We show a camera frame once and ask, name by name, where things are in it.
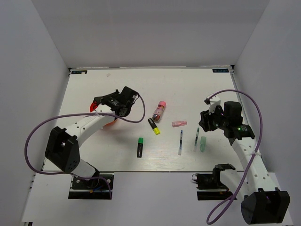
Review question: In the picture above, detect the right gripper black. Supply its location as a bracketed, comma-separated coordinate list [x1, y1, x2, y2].
[198, 104, 229, 132]

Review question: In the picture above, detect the green capped black highlighter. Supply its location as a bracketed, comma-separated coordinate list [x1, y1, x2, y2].
[137, 137, 143, 158]

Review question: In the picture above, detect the right blue table label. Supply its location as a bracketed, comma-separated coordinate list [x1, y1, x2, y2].
[212, 69, 229, 73]

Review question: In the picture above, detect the purple cable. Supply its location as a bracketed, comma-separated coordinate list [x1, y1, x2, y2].
[24, 93, 146, 175]
[206, 89, 263, 225]

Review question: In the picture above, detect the yellow capped black highlighter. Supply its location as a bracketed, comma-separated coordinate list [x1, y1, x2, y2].
[148, 118, 160, 135]

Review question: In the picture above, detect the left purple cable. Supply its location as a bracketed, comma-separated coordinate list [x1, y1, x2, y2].
[24, 93, 146, 175]

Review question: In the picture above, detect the pink capped clear marker tube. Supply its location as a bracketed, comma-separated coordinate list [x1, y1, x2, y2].
[152, 101, 166, 122]

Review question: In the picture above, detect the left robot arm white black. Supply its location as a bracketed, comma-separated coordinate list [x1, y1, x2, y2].
[45, 87, 139, 188]

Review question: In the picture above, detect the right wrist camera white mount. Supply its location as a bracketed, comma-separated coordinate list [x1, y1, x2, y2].
[204, 95, 221, 115]

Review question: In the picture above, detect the blue gel pen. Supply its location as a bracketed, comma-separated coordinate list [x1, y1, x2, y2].
[178, 130, 183, 155]

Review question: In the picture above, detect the pink translucent eraser case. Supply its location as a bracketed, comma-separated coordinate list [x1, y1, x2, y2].
[172, 121, 187, 128]

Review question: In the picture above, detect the left blue table label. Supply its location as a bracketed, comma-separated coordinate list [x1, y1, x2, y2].
[71, 70, 87, 74]

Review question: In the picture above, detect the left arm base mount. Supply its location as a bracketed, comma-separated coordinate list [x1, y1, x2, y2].
[68, 174, 114, 200]

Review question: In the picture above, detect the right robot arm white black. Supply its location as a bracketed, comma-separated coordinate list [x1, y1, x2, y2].
[198, 101, 290, 225]

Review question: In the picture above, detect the red round pen holder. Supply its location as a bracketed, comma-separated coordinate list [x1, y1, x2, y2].
[90, 100, 117, 128]

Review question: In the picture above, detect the blue table label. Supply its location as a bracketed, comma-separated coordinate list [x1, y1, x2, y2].
[71, 70, 87, 74]
[212, 69, 229, 73]

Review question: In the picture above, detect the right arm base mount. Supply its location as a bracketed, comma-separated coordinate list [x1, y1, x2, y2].
[191, 173, 233, 201]

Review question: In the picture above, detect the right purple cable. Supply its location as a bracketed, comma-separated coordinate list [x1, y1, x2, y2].
[206, 89, 263, 225]

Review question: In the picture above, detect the green gel pen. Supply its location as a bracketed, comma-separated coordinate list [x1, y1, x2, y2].
[193, 127, 199, 152]

